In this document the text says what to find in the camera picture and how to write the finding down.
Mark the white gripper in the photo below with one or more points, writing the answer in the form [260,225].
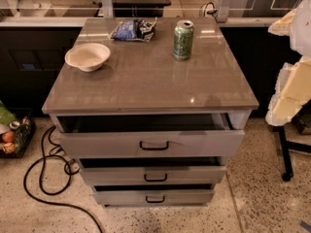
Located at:
[301,29]

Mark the green soda can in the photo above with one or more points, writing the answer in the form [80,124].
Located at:
[183,36]

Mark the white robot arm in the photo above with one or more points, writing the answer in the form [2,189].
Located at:
[293,86]

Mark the white paper bowl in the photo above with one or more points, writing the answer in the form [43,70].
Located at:
[87,57]

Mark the black stand with wheel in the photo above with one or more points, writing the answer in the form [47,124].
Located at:
[286,146]

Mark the grey drawer cabinet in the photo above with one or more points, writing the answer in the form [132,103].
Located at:
[142,87]

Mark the blue chip bag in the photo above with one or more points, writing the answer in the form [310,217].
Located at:
[134,30]

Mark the top grey drawer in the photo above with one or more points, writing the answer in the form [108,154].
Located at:
[221,142]

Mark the grey drawer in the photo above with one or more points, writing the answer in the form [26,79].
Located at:
[160,170]
[221,142]
[154,195]

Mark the middle grey drawer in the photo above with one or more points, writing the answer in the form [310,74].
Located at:
[160,170]

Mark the bottom grey drawer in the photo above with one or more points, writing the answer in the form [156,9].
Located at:
[154,195]

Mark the green bag in basket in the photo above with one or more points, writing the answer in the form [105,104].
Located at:
[6,117]

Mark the orange fruit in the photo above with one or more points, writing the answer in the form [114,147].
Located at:
[8,137]

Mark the black wire fruit basket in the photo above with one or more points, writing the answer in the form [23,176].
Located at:
[24,129]

